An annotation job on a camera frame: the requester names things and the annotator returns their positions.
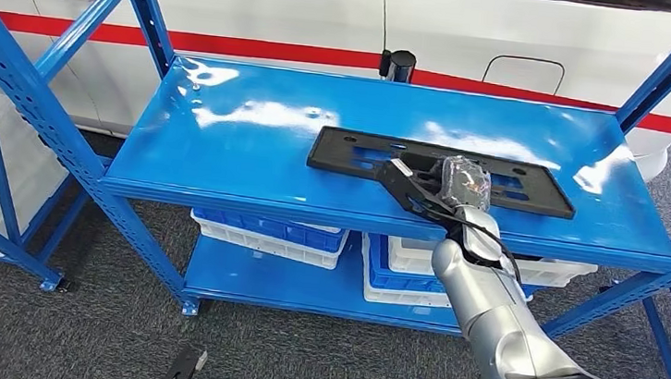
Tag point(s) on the blue plastic crate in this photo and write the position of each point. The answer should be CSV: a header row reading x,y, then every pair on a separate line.
x,y
391,276
264,228

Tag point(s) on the black stanchion post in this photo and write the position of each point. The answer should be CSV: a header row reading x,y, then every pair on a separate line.
x,y
401,66

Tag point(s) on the red barrier belt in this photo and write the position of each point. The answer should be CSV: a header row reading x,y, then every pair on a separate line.
x,y
232,46

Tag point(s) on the black plastic bracket part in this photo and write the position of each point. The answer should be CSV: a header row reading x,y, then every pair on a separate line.
x,y
339,151

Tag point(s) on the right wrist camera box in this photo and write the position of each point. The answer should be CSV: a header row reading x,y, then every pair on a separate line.
x,y
403,191

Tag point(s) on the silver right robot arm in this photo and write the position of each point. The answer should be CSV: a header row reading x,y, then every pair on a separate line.
x,y
500,327

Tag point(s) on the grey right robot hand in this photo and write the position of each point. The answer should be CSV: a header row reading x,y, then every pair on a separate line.
x,y
465,182

